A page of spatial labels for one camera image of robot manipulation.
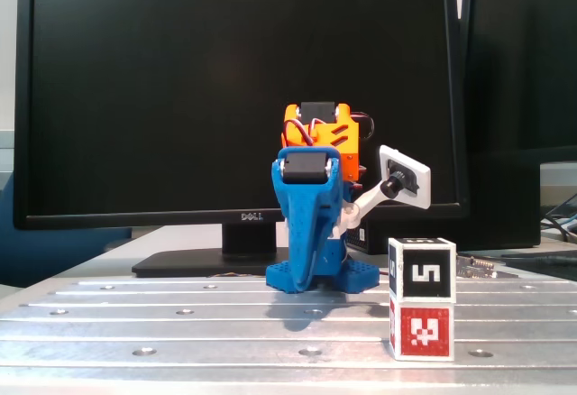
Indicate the blue and orange robot arm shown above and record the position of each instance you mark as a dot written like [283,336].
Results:
[347,151]

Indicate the black plain monitor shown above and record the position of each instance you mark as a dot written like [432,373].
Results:
[518,52]

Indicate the black computer box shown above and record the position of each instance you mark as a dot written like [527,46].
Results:
[496,223]

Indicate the white camera mount with board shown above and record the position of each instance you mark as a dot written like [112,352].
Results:
[414,178]

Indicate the red cube with white marker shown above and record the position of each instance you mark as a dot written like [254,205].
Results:
[424,329]

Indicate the aluminium slotted base plate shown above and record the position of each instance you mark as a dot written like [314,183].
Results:
[225,332]

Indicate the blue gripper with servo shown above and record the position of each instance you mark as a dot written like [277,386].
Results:
[303,206]

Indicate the small green circuit board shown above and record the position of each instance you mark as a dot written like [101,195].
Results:
[478,269]

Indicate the blue chair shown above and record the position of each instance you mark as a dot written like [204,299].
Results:
[54,255]

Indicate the black Dell monitor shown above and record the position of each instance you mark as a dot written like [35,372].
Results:
[158,97]

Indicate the black cube with number five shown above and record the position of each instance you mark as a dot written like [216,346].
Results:
[426,273]

